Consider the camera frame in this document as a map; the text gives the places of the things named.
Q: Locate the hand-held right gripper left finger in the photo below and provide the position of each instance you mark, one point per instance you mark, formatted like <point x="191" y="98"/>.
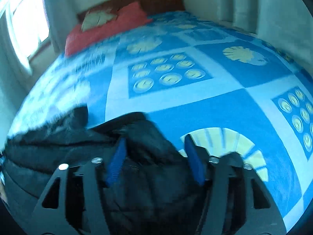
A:
<point x="116" y="161"/>

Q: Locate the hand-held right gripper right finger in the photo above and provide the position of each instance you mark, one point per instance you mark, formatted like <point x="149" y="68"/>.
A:
<point x="194" y="161"/>

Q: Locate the black puffer jacket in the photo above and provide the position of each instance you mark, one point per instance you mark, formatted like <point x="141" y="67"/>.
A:
<point x="149" y="151"/>

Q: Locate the bed with blue patterned sheet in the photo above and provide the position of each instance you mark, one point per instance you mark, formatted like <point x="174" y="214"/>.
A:
<point x="220" y="102"/>

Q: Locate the red pillow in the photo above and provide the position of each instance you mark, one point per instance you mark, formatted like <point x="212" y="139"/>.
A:
<point x="110" y="33"/>

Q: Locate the short wooden window sill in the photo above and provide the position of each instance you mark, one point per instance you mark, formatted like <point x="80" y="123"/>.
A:
<point x="40" y="50"/>

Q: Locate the cream printed cushion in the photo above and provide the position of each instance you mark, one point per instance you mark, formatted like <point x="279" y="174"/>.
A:
<point x="97" y="19"/>

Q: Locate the narrow window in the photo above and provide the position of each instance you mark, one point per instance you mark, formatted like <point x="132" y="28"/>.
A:
<point x="29" y="24"/>

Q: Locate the wooden headboard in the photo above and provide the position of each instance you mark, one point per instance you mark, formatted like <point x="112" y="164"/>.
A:
<point x="161" y="0"/>

